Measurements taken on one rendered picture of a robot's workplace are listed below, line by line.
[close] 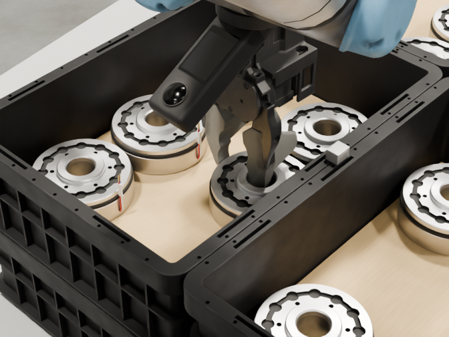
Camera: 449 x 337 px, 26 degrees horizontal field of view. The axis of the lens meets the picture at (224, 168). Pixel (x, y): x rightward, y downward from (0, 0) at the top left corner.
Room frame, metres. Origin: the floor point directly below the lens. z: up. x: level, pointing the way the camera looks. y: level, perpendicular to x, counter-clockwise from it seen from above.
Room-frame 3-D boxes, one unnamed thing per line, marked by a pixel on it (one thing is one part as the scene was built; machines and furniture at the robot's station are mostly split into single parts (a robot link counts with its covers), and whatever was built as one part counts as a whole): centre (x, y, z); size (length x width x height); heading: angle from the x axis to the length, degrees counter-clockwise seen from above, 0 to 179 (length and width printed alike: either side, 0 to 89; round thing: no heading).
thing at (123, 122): (0.83, 0.07, 0.86); 0.10 x 0.10 x 0.01
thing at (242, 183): (0.73, -0.04, 0.86); 0.05 x 0.05 x 0.01
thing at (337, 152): (0.68, -0.10, 0.94); 0.02 x 0.01 x 0.01; 137
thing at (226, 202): (0.73, -0.04, 0.86); 0.10 x 0.10 x 0.01
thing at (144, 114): (0.83, 0.07, 0.86); 0.05 x 0.05 x 0.01
